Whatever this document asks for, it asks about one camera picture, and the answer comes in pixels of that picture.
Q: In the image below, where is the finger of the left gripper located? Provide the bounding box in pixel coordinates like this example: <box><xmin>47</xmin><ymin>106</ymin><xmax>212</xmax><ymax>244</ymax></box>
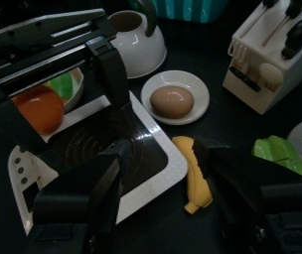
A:
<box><xmin>84</xmin><ymin>35</ymin><xmax>132</xmax><ymax>115</ymax></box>
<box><xmin>0</xmin><ymin>83</ymin><xmax>53</xmax><ymax>157</ymax></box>

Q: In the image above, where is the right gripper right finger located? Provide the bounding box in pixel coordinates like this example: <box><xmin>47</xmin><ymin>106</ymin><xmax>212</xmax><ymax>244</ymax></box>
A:
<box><xmin>192</xmin><ymin>134</ymin><xmax>302</xmax><ymax>219</ymax></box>

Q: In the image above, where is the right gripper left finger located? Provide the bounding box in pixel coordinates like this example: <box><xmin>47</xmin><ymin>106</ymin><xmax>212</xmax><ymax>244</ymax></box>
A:
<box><xmin>31</xmin><ymin>138</ymin><xmax>130</xmax><ymax>232</ymax></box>

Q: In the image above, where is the orange toy fruit ball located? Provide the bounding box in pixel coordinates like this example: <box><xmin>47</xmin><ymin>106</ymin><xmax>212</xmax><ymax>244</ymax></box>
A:
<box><xmin>10</xmin><ymin>84</ymin><xmax>66</xmax><ymax>136</ymax></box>

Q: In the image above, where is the green toy vegetable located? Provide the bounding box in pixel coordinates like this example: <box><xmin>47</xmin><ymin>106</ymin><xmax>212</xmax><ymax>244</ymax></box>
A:
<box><xmin>250</xmin><ymin>134</ymin><xmax>302</xmax><ymax>177</ymax></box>

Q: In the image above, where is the white round bowl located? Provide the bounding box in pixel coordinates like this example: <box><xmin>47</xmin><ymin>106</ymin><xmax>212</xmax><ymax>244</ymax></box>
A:
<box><xmin>105</xmin><ymin>0</ymin><xmax>168</xmax><ymax>80</ymax></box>

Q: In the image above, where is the green toy fruit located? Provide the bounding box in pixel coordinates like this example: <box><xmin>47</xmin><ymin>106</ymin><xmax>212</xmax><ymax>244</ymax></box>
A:
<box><xmin>46</xmin><ymin>72</ymin><xmax>76</xmax><ymax>102</ymax></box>

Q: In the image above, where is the yellow toy banana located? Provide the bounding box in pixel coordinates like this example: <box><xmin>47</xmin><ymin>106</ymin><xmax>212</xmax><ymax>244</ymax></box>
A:
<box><xmin>171</xmin><ymin>135</ymin><xmax>215</xmax><ymax>215</ymax></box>

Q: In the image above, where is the small white saucer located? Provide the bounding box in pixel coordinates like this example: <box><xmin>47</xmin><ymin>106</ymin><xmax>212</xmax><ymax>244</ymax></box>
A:
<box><xmin>140</xmin><ymin>69</ymin><xmax>212</xmax><ymax>126</ymax></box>

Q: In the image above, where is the brown toy egg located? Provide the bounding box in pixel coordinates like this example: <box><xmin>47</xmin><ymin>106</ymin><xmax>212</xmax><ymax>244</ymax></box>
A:
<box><xmin>148</xmin><ymin>84</ymin><xmax>196</xmax><ymax>119</ymax></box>

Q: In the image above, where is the teal basket orange rim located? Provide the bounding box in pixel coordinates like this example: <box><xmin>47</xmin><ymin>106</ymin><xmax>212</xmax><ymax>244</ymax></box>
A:
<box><xmin>128</xmin><ymin>0</ymin><xmax>229</xmax><ymax>25</ymax></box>

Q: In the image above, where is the black handled toy knife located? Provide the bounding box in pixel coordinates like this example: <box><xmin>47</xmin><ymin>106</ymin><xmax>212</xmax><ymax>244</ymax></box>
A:
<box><xmin>260</xmin><ymin>0</ymin><xmax>280</xmax><ymax>10</ymax></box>
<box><xmin>284</xmin><ymin>0</ymin><xmax>302</xmax><ymax>20</ymax></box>
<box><xmin>279</xmin><ymin>21</ymin><xmax>302</xmax><ymax>62</ymax></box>

